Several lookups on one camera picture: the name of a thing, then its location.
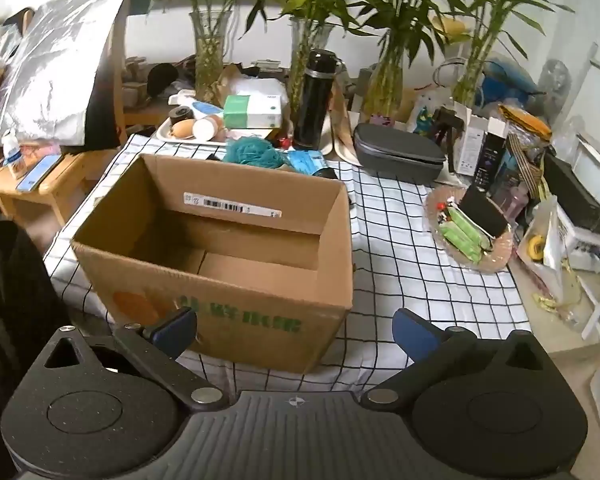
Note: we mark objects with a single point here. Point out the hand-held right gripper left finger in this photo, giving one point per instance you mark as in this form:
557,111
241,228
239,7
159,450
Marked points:
175,332

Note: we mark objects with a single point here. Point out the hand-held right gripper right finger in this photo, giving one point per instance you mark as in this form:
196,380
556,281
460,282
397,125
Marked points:
415,335

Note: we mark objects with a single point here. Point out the brown cardboard box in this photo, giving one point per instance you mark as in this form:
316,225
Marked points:
240,305

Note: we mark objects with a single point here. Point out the teal mesh bath pouf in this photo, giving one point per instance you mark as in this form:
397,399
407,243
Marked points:
254,152

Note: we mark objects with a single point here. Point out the blue wet wipes packet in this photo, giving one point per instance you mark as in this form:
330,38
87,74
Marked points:
305,162

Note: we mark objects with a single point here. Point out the green snack packets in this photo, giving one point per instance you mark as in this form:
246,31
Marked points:
460,232

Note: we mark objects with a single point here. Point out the clear bag with yellow tape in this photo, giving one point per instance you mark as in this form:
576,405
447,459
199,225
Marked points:
545,250

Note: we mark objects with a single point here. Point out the dark cloth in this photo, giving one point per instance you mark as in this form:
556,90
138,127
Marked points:
10,310

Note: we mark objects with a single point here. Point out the grey zip case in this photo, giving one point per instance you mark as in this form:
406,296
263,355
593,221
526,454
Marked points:
397,152

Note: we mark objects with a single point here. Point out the wooden chair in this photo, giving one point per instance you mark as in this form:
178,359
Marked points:
55,187

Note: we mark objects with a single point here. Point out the black carton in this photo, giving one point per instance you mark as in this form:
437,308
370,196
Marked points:
487,160

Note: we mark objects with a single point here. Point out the white carton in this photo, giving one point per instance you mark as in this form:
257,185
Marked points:
467,145

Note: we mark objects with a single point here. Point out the white rectangular tray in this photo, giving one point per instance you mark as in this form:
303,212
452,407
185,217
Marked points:
167,132

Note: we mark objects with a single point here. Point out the white oval tray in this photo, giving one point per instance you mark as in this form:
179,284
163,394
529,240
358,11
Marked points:
342,147

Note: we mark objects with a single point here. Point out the tan egg-shaped sponge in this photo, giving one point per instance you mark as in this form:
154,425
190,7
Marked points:
182,129

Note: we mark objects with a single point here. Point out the beige bottle with white cap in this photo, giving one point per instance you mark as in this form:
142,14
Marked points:
207,127

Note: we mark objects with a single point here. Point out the blue smartphone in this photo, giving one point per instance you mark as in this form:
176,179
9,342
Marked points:
40,172

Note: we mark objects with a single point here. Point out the small black tripod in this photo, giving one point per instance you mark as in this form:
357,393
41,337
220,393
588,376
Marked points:
447,127

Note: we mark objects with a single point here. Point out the black appliance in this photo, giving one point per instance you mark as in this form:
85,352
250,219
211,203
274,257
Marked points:
575,195

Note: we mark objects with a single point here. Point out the colourful printed bag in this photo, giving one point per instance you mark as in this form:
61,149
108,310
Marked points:
422,115

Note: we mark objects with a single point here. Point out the black tape roll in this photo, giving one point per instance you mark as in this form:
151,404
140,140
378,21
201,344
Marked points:
181,112

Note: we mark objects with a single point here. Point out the white blue tube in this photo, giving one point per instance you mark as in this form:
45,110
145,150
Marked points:
200,106

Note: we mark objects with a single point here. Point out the green white tissue box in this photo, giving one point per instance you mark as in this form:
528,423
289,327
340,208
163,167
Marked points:
252,110

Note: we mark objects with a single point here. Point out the tall brown paper bag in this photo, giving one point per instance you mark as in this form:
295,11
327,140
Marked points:
337,110

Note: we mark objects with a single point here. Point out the small white dropper bottle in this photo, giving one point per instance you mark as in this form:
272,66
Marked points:
11,150

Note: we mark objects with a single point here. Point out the black thermos bottle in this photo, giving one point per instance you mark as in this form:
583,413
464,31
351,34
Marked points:
314,105

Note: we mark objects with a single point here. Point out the black round object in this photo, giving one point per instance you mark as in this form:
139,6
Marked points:
161,79

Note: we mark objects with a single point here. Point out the crumpled brown paper bag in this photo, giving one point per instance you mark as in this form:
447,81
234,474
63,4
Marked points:
230,77

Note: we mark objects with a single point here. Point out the white plastic bag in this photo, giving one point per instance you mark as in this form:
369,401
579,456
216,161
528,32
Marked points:
265,86

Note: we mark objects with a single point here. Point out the blue plastic bag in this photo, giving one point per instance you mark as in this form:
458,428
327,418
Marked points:
512,77

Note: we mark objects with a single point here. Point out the silver foil bag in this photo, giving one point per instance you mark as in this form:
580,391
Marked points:
55,70

